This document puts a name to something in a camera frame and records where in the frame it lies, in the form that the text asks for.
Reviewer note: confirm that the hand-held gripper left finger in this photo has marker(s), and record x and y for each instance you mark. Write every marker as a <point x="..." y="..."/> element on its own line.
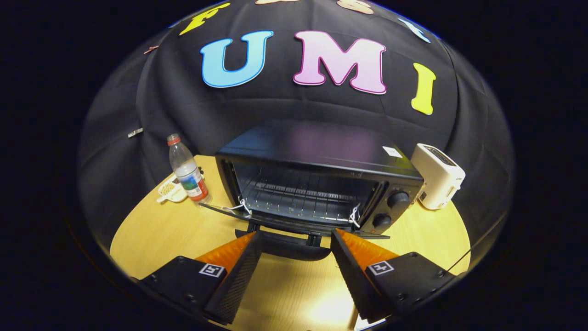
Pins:
<point x="239" y="276"/>

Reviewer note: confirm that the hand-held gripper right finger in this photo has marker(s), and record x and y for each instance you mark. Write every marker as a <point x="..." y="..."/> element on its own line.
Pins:
<point x="351" y="271"/>

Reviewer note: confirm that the white square plate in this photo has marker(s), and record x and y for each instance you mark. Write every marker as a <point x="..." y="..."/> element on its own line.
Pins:
<point x="172" y="192"/>

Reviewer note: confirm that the black toaster oven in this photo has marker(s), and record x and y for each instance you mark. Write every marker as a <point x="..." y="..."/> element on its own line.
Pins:
<point x="321" y="147"/>

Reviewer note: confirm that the white pop-up toaster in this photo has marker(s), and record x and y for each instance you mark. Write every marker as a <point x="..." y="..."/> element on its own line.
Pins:
<point x="436" y="179"/>

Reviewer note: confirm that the clear plastic water bottle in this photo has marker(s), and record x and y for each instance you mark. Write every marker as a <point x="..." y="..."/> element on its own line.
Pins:
<point x="190" y="177"/>

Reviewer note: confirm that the small silver clip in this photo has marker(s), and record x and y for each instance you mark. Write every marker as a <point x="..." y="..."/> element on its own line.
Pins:
<point x="135" y="133"/>

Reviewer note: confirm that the small pink clip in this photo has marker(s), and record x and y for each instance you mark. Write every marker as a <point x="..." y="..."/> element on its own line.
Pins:
<point x="150" y="49"/>

